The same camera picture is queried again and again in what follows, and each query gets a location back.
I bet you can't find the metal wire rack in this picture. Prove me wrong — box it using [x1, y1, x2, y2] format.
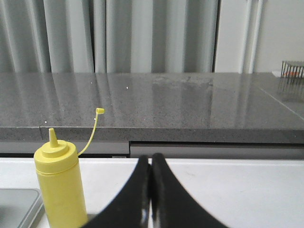
[280, 61, 304, 78]

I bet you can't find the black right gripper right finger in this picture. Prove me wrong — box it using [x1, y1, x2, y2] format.
[151, 153, 226, 228]

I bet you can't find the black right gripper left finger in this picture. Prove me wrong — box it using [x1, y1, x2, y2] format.
[83, 156, 150, 228]

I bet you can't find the yellow squeeze bottle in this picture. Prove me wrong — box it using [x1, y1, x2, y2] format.
[33, 108, 105, 228]

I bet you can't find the grey stone counter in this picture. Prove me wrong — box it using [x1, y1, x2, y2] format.
[0, 73, 304, 160]

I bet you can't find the silver electronic kitchen scale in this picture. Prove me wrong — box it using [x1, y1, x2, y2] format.
[0, 188, 43, 228]

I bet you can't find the grey curtain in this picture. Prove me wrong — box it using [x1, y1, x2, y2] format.
[0, 0, 220, 73]

